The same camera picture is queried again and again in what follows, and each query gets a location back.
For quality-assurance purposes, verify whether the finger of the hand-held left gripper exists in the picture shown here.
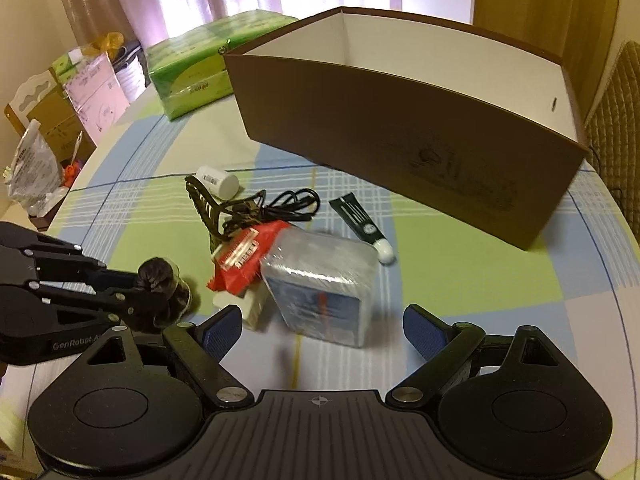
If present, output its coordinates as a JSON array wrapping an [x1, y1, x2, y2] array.
[[0, 221, 146, 292], [0, 280, 168, 333]]

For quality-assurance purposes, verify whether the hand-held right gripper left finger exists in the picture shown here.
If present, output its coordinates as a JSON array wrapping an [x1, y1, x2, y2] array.
[[80, 305, 253, 411]]

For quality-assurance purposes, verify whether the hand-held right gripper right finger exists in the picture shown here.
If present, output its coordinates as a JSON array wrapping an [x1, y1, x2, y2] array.
[[387, 304, 571, 407]]

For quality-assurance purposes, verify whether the white plug adapter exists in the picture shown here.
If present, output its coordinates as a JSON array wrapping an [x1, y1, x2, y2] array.
[[212, 287, 272, 332]]

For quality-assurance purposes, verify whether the metal wire whisk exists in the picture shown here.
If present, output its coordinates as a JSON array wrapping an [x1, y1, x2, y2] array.
[[137, 256, 193, 333]]

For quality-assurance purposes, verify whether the red snack packet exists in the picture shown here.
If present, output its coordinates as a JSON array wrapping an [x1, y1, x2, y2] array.
[[207, 220, 291, 293]]

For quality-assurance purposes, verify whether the blue small packet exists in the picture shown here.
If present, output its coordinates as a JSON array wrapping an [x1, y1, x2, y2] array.
[[260, 230, 380, 350]]

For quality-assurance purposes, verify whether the dark green tube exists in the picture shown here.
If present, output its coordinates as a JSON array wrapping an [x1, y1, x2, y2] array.
[[329, 196, 397, 265]]

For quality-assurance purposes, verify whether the black hair claw clip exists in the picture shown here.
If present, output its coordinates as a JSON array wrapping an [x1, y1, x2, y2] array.
[[184, 174, 236, 248]]

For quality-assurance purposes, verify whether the black cable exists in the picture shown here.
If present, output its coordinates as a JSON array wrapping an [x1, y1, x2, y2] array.
[[220, 189, 321, 233]]

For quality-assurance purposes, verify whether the white pill bottle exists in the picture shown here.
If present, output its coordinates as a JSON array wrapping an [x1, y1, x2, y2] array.
[[196, 165, 240, 200]]

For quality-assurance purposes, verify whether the brown cardboard box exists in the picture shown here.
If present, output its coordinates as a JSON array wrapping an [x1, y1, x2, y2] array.
[[222, 6, 591, 251]]

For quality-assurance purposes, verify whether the clear printed plastic bag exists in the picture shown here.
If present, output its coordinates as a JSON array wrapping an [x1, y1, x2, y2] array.
[[5, 120, 62, 217]]

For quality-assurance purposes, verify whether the tan cardboard carton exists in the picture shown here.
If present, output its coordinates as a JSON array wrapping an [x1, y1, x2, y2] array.
[[5, 67, 98, 161]]

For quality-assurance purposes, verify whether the pink box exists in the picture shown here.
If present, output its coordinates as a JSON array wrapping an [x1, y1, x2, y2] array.
[[65, 50, 132, 143]]

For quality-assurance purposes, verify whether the yellow plastic bag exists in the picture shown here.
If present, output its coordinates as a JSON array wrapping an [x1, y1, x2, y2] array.
[[95, 32, 126, 57]]

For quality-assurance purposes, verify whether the green tissue multipack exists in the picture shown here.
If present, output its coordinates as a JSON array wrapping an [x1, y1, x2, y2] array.
[[144, 10, 298, 122]]

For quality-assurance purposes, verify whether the chair with quilted cover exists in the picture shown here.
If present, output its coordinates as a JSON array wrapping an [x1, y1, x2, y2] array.
[[582, 40, 640, 201]]

